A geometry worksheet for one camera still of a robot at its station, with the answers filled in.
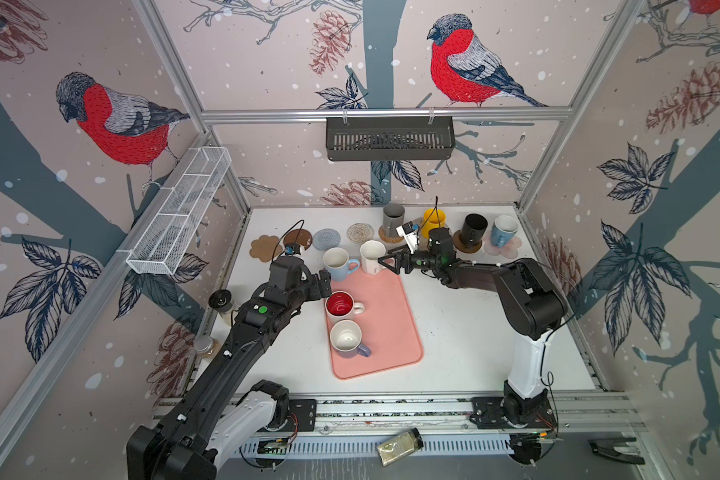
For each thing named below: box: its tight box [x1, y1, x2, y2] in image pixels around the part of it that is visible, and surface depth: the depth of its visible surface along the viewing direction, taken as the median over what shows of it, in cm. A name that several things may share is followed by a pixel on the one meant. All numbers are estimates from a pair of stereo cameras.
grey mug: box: [383, 202, 405, 237], surface depth 106 cm
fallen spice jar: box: [377, 427, 424, 466], surface depth 67 cm
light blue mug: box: [322, 247, 361, 282], surface depth 96 cm
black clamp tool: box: [587, 437, 645, 465], surface depth 69 cm
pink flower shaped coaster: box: [482, 234, 523, 259], surface depth 109 cm
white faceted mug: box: [360, 239, 395, 275], surface depth 97 cm
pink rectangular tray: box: [329, 272, 424, 380], surface depth 90 cm
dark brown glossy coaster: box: [283, 228, 313, 251], surface depth 113 cm
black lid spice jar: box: [208, 289, 234, 319], surface depth 85 cm
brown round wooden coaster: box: [452, 230, 483, 254], surface depth 109 cm
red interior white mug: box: [324, 290, 365, 325], surface depth 89 cm
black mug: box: [460, 213, 488, 248], surface depth 106 cm
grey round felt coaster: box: [312, 228, 341, 251], surface depth 113 cm
